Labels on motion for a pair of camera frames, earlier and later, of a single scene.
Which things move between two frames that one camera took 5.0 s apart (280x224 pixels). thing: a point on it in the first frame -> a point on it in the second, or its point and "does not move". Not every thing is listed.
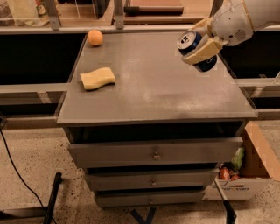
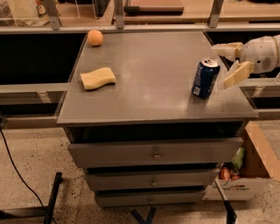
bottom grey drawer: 146,197 does not move
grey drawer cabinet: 147,127 does not move
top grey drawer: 108,154 does not move
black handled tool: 230,214 does not move
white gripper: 231,25 -> 257,54
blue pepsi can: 188,42 -> 206,77
